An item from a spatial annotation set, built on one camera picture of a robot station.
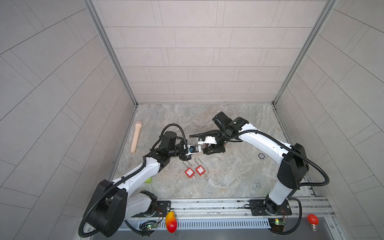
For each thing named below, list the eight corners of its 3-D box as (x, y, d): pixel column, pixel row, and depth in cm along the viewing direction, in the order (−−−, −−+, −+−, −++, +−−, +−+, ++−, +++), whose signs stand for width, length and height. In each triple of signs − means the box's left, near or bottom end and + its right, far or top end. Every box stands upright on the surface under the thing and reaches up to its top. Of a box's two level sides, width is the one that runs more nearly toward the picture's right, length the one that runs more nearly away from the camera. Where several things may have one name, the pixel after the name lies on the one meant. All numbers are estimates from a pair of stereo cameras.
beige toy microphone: (129, 153, 91) (127, 151, 89) (137, 123, 106) (136, 120, 103) (135, 153, 91) (133, 151, 89) (142, 123, 106) (141, 120, 104)
